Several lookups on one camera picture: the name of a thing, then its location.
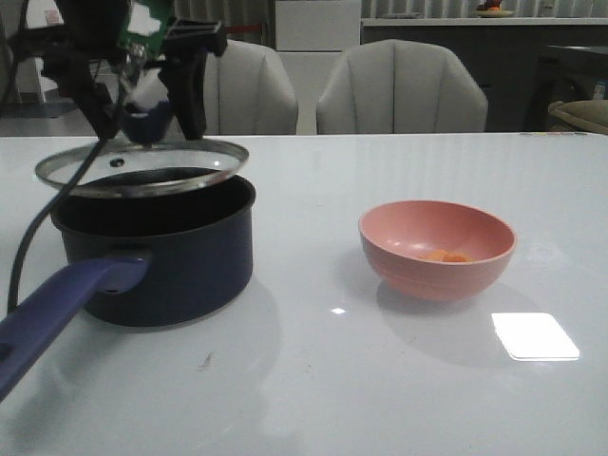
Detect gripper with board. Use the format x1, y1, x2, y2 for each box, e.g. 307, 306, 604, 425
8, 1, 227, 140

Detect glass lid with blue knob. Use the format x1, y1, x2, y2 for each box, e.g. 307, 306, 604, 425
34, 100, 251, 200

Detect dark blue saucepan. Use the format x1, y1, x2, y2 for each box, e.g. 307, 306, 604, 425
1, 176, 256, 395

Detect pink bowl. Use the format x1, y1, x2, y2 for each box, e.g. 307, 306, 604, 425
358, 200, 517, 302

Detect orange ham pieces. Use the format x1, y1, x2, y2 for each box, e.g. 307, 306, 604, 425
421, 249, 473, 263

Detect red barrier belt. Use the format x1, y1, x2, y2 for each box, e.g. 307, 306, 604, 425
225, 24, 264, 33

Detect left grey upholstered chair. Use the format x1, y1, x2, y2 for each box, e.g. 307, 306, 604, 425
203, 40, 298, 136

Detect grey upholstered chair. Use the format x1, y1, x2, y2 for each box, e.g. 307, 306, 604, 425
203, 40, 298, 136
315, 39, 488, 135

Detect white cabinet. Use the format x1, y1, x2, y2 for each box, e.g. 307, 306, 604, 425
275, 1, 362, 135

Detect right grey upholstered chair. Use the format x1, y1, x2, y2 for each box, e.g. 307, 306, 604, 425
315, 39, 488, 135

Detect fruit plate on counter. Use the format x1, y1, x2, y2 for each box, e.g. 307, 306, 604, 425
474, 0, 514, 18

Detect dark sideboard counter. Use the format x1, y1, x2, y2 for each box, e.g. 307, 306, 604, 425
361, 17, 607, 132

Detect black appliance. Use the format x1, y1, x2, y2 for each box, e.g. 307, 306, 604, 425
522, 46, 607, 132

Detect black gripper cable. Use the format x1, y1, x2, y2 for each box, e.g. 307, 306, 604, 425
7, 137, 108, 314

